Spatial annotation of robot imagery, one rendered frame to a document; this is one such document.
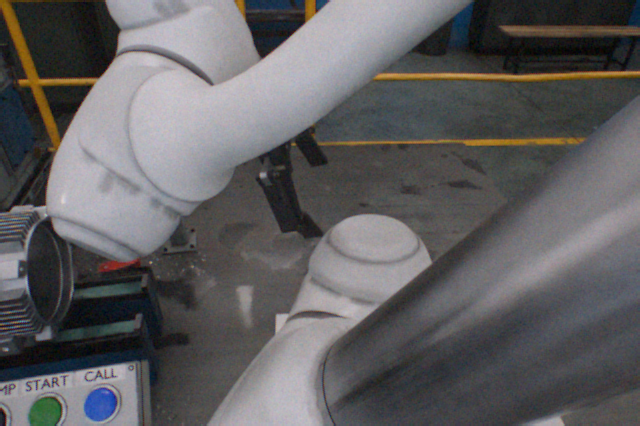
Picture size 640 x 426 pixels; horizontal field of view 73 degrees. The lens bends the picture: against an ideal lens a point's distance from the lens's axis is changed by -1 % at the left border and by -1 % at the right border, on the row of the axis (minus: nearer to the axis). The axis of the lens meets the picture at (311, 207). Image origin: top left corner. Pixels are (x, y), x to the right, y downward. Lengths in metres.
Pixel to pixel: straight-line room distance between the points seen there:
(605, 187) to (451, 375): 0.11
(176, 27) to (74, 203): 0.17
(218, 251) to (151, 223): 0.69
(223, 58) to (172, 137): 0.14
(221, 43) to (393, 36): 0.20
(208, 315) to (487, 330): 0.73
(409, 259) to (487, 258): 0.27
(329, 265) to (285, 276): 0.48
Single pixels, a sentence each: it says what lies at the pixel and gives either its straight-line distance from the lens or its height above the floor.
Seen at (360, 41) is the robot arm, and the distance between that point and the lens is 0.28.
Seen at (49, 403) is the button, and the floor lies 1.08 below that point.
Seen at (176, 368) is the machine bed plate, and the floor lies 0.80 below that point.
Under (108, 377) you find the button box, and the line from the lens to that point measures 0.50.
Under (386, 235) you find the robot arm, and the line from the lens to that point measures 0.50.
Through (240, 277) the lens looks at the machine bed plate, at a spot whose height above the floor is 0.80.
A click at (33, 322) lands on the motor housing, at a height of 1.01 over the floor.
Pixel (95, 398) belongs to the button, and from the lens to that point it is 0.50.
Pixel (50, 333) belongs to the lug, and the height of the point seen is 0.96.
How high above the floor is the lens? 1.47
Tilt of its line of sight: 36 degrees down
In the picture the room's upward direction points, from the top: straight up
